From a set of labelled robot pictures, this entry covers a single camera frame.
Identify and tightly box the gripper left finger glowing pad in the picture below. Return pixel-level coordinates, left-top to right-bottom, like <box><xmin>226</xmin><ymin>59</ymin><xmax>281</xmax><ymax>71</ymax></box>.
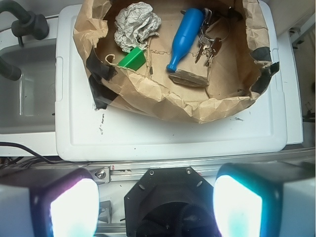
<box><xmin>0</xmin><ymin>168</ymin><xmax>99</xmax><ymax>237</ymax></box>

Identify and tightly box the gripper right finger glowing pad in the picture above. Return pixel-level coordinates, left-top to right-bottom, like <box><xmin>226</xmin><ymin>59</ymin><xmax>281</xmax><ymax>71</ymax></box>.
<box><xmin>213</xmin><ymin>162</ymin><xmax>316</xmax><ymax>237</ymax></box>

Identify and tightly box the white plastic bin lid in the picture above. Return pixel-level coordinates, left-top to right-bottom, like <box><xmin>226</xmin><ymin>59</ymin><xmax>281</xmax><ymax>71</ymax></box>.
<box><xmin>55</xmin><ymin>5</ymin><xmax>287</xmax><ymax>161</ymax></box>

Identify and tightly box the grey plastic tub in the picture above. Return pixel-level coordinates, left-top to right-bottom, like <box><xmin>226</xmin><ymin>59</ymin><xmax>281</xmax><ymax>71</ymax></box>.
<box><xmin>0</xmin><ymin>39</ymin><xmax>56</xmax><ymax>134</ymax></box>

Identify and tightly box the brown paper bag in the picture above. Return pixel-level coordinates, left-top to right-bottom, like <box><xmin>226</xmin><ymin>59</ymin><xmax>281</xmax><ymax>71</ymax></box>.
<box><xmin>73</xmin><ymin>0</ymin><xmax>279</xmax><ymax>124</ymax></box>

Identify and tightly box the green rectangular block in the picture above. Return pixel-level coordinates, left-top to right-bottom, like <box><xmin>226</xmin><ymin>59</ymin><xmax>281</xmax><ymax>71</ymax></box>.
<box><xmin>118</xmin><ymin>47</ymin><xmax>146</xmax><ymax>71</ymax></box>

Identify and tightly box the silver key bunch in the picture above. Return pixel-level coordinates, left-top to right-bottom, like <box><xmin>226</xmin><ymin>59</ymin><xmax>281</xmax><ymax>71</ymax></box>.
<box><xmin>195</xmin><ymin>8</ymin><xmax>230</xmax><ymax>67</ymax></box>

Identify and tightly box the blue plastic bottle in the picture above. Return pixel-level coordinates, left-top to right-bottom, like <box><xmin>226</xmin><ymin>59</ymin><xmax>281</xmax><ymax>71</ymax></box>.
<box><xmin>166</xmin><ymin>8</ymin><xmax>204</xmax><ymax>73</ymax></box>

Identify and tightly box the crumpled white paper ball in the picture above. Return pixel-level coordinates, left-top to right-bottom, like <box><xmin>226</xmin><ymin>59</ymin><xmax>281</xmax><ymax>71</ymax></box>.
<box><xmin>114</xmin><ymin>1</ymin><xmax>162</xmax><ymax>53</ymax></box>

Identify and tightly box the black cable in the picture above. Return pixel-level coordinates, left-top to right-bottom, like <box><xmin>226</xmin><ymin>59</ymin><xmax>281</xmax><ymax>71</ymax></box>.
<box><xmin>0</xmin><ymin>141</ymin><xmax>65</xmax><ymax>168</ymax></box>

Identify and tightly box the aluminium extrusion rail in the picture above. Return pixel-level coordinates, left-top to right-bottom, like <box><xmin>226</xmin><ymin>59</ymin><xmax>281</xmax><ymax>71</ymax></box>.
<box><xmin>86</xmin><ymin>147</ymin><xmax>316</xmax><ymax>183</ymax></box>

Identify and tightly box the black octagonal mount plate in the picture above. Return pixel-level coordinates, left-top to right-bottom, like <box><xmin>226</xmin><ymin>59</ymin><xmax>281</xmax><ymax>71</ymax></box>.
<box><xmin>124</xmin><ymin>167</ymin><xmax>221</xmax><ymax>237</ymax></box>

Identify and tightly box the black clamp handle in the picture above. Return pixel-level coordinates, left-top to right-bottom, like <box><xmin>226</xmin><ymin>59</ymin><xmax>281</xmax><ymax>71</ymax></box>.
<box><xmin>0</xmin><ymin>0</ymin><xmax>49</xmax><ymax>47</ymax></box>

